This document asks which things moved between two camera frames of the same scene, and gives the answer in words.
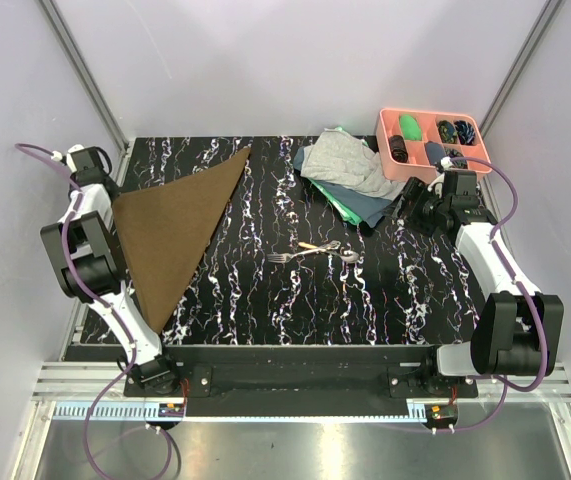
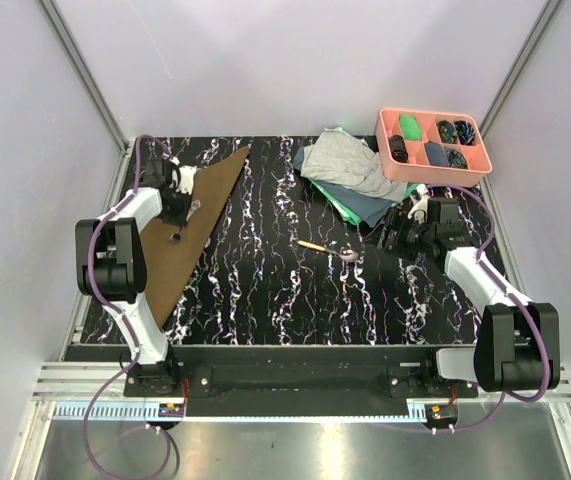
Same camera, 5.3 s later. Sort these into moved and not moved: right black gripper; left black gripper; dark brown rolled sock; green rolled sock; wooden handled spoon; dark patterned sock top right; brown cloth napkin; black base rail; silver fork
Moved: silver fork; right black gripper; left black gripper
Not moved: green rolled sock; wooden handled spoon; dark patterned sock top right; brown cloth napkin; dark brown rolled sock; black base rail
